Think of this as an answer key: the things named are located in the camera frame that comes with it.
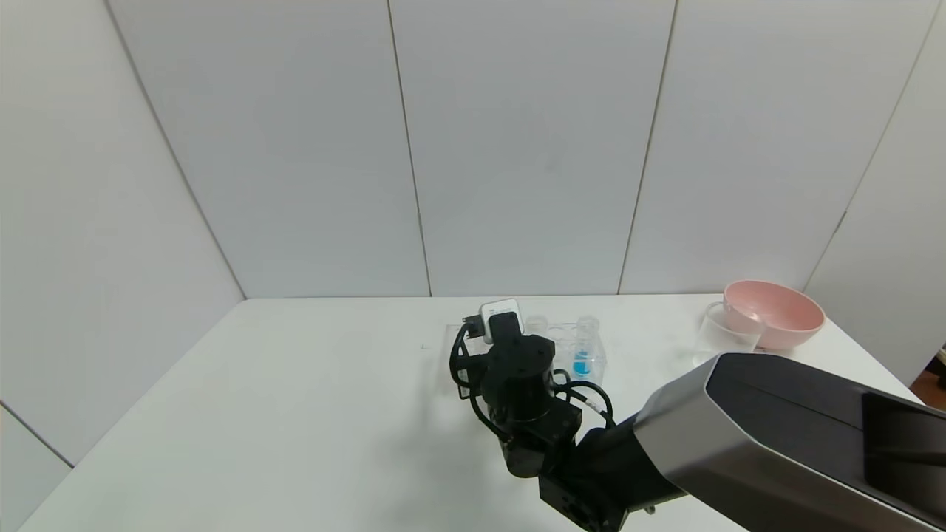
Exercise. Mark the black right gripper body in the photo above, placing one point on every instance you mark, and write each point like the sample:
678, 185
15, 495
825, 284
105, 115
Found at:
470, 380

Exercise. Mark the test tube with blue pigment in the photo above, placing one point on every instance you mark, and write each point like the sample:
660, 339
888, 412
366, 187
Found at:
582, 363

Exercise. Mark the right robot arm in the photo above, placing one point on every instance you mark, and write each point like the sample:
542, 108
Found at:
776, 443

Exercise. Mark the test tube with yellow pigment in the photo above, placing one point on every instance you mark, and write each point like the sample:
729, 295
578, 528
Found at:
535, 324

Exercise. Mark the clear acrylic test tube rack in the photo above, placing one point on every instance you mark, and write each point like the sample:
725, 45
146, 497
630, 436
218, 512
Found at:
565, 347

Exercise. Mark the clear glass beaker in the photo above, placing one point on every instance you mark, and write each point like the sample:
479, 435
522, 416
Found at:
728, 340

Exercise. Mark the pink bowl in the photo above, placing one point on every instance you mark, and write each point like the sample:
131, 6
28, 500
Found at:
783, 318

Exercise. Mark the dark object behind table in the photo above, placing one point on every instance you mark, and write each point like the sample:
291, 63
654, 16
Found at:
941, 366

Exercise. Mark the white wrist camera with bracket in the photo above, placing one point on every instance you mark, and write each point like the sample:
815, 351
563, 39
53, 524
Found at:
497, 316

